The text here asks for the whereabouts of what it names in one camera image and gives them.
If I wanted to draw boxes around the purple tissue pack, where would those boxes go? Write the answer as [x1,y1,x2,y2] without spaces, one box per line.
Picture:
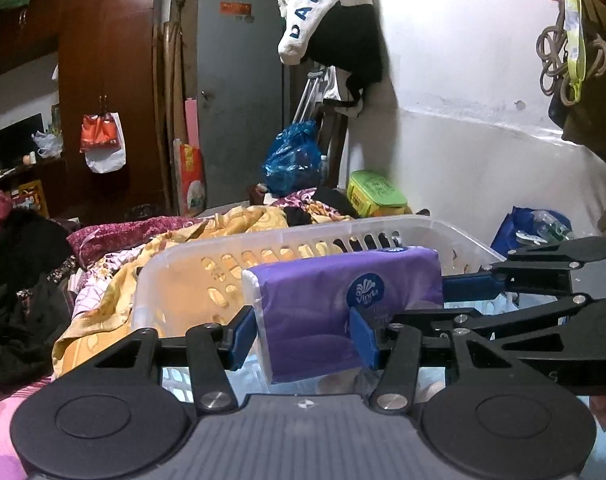
[241,246,444,384]

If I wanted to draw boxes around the clear plastic bottle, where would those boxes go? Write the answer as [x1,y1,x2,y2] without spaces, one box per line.
[532,210,575,243]

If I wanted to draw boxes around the blue shopping bag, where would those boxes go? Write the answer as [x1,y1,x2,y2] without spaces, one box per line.
[490,207,572,257]

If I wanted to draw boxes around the white plastic basket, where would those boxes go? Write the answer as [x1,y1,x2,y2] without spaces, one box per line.
[130,213,507,401]

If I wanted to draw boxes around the yellow floral blanket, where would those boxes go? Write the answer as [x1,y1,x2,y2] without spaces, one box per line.
[50,204,357,378]

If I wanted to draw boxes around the green yellow box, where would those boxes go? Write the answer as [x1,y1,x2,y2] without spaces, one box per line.
[346,170,410,218]

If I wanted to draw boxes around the blue plastic bag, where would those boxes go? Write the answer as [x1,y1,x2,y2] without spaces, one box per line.
[262,120,323,197]

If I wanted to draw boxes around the olive hanging clothes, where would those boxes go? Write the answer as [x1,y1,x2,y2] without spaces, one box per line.
[536,0,606,163]

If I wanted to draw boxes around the orange white hanging bag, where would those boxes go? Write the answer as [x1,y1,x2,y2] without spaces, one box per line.
[80,113,126,174]

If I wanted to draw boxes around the grey door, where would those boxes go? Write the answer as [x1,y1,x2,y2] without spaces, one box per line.
[196,0,283,208]

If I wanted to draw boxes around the white black hanging hoodie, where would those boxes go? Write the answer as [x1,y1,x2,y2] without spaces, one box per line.
[278,0,383,110]

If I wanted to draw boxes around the dark red wooden wardrobe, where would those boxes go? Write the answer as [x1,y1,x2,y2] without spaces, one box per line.
[0,0,171,223]

